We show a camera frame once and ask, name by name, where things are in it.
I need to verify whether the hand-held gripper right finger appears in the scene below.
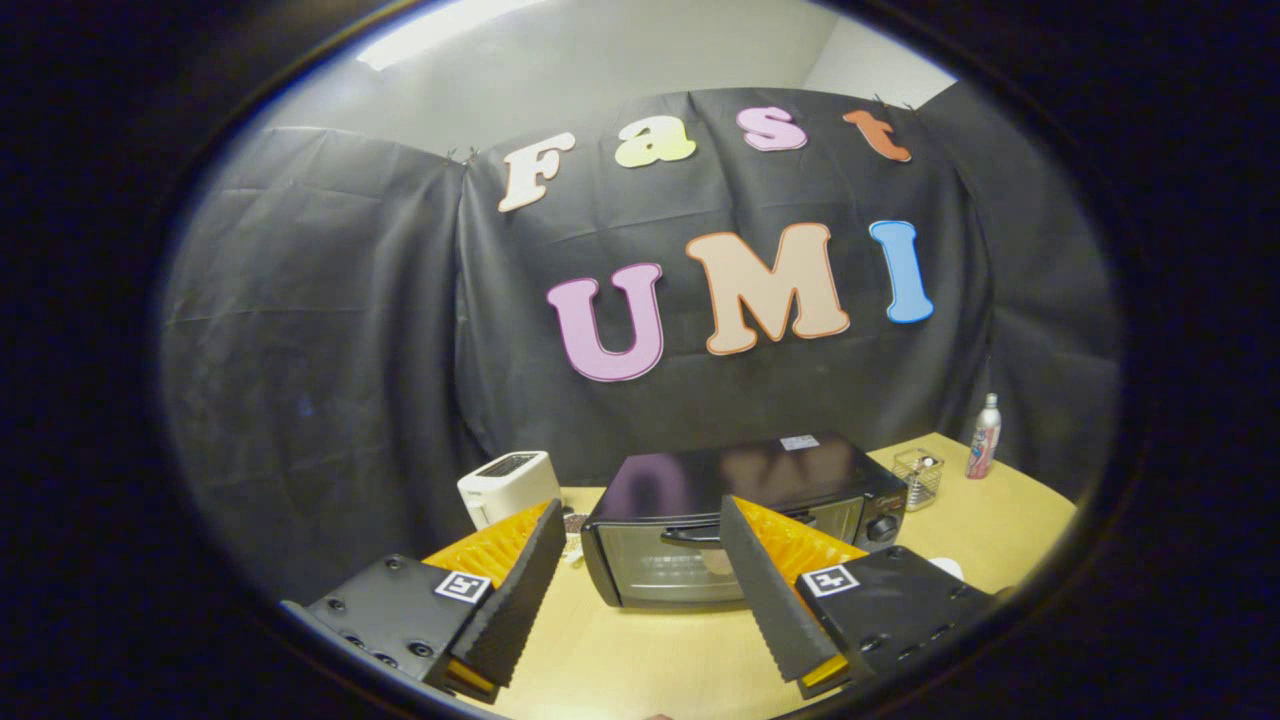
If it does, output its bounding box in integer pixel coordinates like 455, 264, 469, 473
718, 495, 996, 701

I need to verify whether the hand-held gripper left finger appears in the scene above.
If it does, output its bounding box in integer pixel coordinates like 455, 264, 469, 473
280, 498, 567, 703

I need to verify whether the black toaster oven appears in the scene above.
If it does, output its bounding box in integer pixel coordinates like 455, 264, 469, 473
580, 432, 909, 609

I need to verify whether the white pop-up toaster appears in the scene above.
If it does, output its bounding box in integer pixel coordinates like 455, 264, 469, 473
457, 450, 563, 531

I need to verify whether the clear pen holder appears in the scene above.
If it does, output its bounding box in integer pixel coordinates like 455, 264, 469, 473
892, 447, 945, 512

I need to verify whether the pink and white spray bottle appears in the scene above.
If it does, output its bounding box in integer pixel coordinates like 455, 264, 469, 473
965, 392, 1003, 480

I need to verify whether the black backdrop cloth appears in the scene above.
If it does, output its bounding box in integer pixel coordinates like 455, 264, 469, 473
160, 85, 1121, 601

